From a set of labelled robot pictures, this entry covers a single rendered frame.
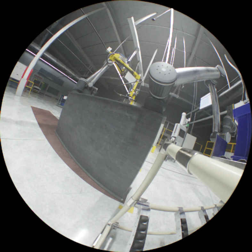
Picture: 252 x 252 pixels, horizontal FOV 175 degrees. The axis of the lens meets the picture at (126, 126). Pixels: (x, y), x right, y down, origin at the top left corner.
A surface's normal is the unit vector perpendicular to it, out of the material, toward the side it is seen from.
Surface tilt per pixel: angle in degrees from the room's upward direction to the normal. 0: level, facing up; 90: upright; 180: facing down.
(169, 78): 94
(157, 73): 95
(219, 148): 87
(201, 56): 176
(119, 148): 90
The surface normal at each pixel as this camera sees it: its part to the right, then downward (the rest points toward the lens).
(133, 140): -0.38, -0.16
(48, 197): 0.39, -0.92
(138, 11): -0.40, 0.91
